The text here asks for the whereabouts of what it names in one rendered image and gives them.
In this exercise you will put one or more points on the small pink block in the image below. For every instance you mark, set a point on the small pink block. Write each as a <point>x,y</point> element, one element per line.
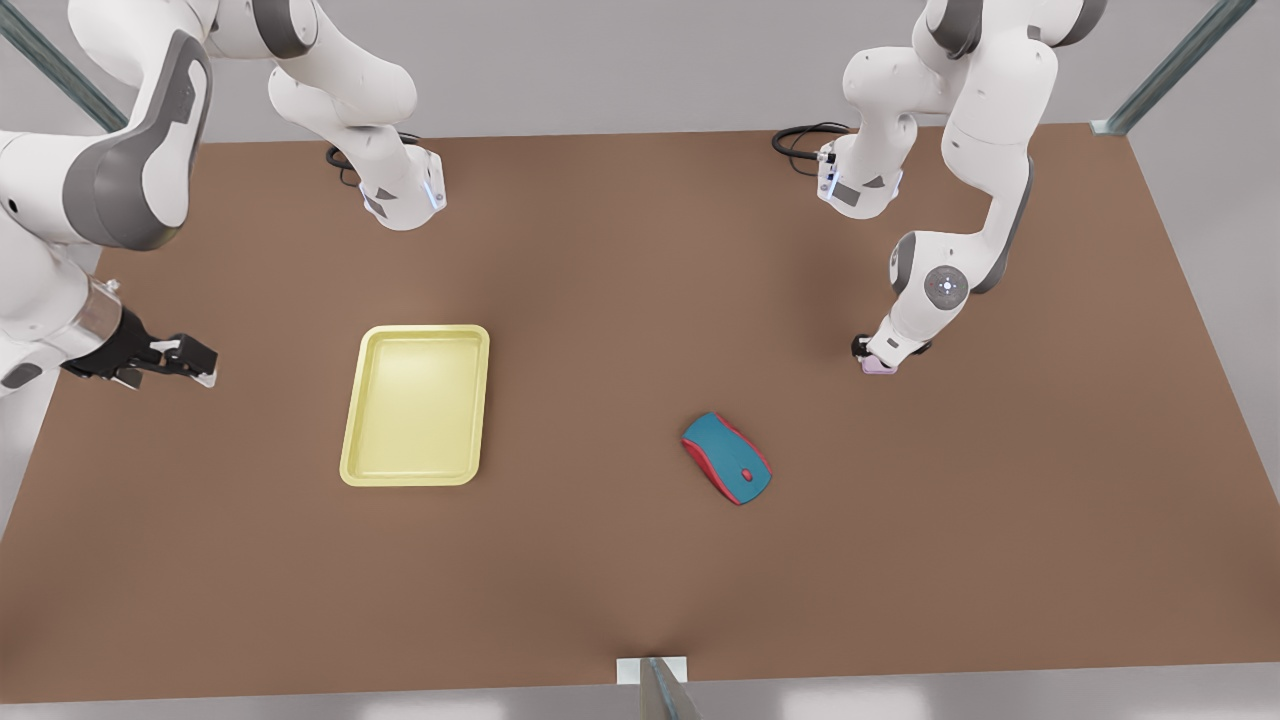
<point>879,368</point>

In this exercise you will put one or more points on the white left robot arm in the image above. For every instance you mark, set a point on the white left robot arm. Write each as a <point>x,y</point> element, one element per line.
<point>985,150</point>

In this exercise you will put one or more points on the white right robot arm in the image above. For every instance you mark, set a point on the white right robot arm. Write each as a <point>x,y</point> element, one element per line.
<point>150,120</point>

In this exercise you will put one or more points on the teal and red computer mouse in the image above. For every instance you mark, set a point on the teal and red computer mouse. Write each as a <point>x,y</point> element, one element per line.
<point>727,458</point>

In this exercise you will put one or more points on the yellow rectangular tray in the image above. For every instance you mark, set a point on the yellow rectangular tray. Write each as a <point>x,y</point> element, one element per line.
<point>416,405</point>

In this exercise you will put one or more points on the silver frame post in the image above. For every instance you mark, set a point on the silver frame post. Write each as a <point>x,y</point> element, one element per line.
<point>60,70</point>
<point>1170,65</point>
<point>662,690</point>

